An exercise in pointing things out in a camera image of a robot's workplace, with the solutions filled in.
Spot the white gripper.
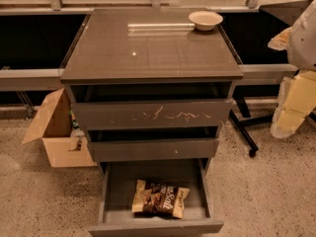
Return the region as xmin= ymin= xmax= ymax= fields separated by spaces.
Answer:
xmin=268 ymin=27 xmax=316 ymax=138

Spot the brown chip bag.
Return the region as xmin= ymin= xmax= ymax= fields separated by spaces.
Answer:
xmin=131 ymin=180 xmax=190 ymax=219

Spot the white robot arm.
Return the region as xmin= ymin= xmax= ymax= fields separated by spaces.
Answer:
xmin=268 ymin=1 xmax=316 ymax=138

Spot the grey drawer cabinet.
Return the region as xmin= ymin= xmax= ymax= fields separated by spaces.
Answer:
xmin=69 ymin=18 xmax=238 ymax=164

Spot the grey middle drawer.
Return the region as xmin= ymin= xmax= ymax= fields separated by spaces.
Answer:
xmin=88 ymin=126 xmax=219 ymax=162

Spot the grey drawer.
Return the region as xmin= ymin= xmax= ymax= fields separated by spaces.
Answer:
xmin=67 ymin=83 xmax=232 ymax=130
xmin=88 ymin=126 xmax=219 ymax=162
xmin=89 ymin=159 xmax=223 ymax=237

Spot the grey top drawer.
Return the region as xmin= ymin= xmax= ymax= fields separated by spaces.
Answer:
xmin=67 ymin=83 xmax=232 ymax=130

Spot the grey bottom drawer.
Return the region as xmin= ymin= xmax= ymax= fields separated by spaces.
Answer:
xmin=89 ymin=159 xmax=223 ymax=237

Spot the black rolling stand table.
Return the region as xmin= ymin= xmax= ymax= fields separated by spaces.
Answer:
xmin=230 ymin=0 xmax=316 ymax=157

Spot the white bowl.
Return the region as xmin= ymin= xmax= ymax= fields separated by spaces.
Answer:
xmin=189 ymin=11 xmax=223 ymax=32

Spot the bottle in cardboard box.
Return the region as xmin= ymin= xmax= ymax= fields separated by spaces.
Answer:
xmin=69 ymin=111 xmax=84 ymax=137

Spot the open cardboard box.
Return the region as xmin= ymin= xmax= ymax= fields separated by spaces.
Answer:
xmin=23 ymin=89 xmax=96 ymax=168

